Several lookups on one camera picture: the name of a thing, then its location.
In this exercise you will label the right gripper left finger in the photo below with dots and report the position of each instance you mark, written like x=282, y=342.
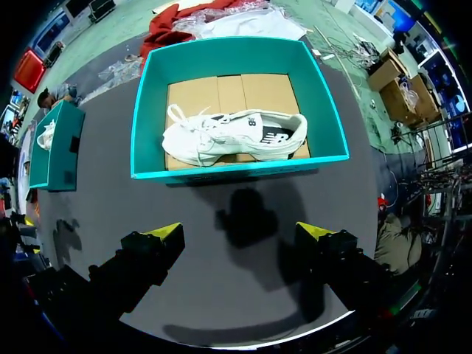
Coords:
x=147, y=254

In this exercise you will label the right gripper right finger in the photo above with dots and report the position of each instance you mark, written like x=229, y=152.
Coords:
x=332, y=254

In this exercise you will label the white shoe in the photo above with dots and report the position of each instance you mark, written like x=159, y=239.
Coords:
x=236, y=137
x=45, y=137

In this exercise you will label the small teal box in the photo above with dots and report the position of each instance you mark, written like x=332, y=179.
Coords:
x=57, y=147

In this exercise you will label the large teal box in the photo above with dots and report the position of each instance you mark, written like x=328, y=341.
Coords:
x=236, y=110

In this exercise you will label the person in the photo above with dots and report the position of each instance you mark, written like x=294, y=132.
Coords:
x=55, y=96

